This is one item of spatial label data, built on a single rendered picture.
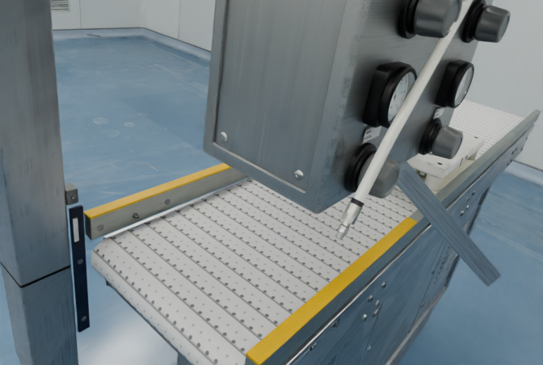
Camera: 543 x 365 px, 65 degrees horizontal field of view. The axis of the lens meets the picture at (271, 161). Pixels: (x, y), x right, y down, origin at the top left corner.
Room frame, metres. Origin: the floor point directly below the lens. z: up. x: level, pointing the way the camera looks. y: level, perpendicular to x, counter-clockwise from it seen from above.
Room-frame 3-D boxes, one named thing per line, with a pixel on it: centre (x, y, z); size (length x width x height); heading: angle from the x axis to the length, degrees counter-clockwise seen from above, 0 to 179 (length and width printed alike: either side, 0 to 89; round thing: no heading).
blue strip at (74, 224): (0.41, 0.22, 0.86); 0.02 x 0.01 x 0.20; 144
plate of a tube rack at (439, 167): (0.81, -0.26, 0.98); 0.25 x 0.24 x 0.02; 54
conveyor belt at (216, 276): (0.87, -0.30, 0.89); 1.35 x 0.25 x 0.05; 144
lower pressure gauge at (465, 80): (0.34, -0.14, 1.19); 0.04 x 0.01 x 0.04; 144
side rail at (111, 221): (0.94, -0.19, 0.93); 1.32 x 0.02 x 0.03; 144
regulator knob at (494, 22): (0.35, -0.15, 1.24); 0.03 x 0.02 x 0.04; 144
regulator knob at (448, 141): (0.34, -0.14, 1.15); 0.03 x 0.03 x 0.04; 54
